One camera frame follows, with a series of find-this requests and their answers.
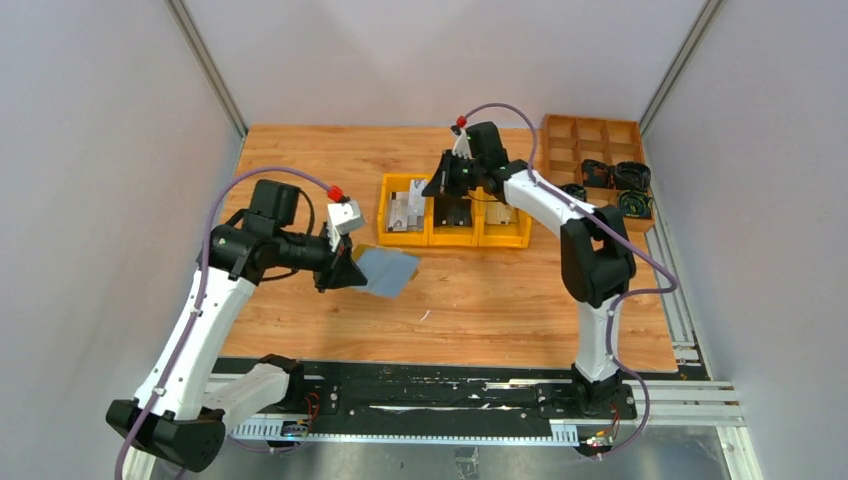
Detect white VIP credit card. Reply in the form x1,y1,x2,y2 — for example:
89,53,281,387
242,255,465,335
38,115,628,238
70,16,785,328
406,178,427,231

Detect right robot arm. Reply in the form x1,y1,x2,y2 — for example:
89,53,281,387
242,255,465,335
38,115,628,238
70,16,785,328
423,117,636,416

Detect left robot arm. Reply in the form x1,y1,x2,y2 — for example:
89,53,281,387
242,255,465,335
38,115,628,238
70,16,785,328
106,179,367,478

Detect grey cards in left bin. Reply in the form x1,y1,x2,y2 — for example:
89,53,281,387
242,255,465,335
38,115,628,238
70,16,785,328
386,191,421,232

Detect grey cards in bin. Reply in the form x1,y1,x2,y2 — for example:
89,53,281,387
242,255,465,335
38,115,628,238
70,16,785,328
484,199,518,226
386,191,421,232

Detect grey cards in right bin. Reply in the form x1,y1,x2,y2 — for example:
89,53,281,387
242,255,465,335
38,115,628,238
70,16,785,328
484,199,518,226

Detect yellow three-compartment bin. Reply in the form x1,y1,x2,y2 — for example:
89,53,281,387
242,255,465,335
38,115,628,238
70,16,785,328
376,173,532,248

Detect wooden compartment tray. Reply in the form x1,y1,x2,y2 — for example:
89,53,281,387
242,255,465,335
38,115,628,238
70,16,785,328
539,114,655,233

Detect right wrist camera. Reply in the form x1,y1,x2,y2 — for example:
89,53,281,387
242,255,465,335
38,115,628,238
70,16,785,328
451,127,473,160

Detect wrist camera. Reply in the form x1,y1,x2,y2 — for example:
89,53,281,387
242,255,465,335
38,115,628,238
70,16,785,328
327,200,365,252
451,127,473,160

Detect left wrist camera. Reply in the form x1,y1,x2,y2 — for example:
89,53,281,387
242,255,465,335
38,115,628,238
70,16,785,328
327,200,365,252

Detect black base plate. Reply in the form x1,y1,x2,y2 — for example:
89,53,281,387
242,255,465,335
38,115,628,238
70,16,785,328
211,357,710,439

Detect black coiled strap upper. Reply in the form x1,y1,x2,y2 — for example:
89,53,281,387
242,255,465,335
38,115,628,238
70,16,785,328
581,159,611,190

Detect black coiled strap right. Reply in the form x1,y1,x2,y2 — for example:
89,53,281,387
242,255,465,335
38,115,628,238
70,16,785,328
610,161,653,192

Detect black green coiled strap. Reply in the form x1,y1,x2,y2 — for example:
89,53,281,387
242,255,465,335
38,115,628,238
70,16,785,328
618,190,654,220

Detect aluminium frame rail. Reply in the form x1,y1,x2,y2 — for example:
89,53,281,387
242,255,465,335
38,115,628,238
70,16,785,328
119,370,763,480

